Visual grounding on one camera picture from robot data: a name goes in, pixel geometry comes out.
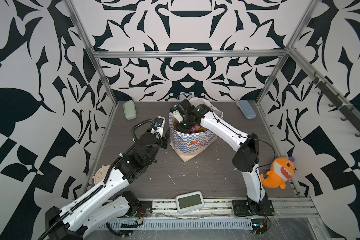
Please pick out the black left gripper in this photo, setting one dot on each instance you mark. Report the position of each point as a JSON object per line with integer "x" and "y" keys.
{"x": 163, "y": 141}

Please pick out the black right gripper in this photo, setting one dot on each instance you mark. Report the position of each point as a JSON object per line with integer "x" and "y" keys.
{"x": 179, "y": 126}

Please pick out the checkered paper bag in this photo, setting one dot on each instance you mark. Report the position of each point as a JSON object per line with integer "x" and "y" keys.
{"x": 186, "y": 145}

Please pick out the purple candy bag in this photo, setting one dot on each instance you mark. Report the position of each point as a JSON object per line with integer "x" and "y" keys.
{"x": 197, "y": 129}

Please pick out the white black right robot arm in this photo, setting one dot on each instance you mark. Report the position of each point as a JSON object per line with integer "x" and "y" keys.
{"x": 246, "y": 159}

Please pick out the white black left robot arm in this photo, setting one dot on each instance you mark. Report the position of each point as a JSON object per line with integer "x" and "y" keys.
{"x": 108, "y": 199}

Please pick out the light blue case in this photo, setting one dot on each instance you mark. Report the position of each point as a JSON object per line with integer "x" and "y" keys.
{"x": 246, "y": 109}

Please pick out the white digital timer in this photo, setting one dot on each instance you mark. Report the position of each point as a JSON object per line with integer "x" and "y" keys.
{"x": 189, "y": 202}

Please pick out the orange shark plush toy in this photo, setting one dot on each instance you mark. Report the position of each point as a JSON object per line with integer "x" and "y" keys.
{"x": 282, "y": 170}

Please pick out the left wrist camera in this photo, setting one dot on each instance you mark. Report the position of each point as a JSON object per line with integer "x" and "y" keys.
{"x": 159, "y": 123}

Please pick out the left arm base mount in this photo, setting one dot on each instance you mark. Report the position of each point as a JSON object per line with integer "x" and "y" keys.
{"x": 135, "y": 207}

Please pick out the white slotted cable duct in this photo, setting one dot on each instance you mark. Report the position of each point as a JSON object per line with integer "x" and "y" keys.
{"x": 183, "y": 224}

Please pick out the aluminium cage frame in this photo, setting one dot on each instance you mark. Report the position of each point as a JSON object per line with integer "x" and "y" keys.
{"x": 252, "y": 50}

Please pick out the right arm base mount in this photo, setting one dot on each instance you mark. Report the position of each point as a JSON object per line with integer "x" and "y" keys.
{"x": 246, "y": 208}

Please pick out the black wall hook rail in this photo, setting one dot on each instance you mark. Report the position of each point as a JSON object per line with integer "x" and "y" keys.
{"x": 337, "y": 101}

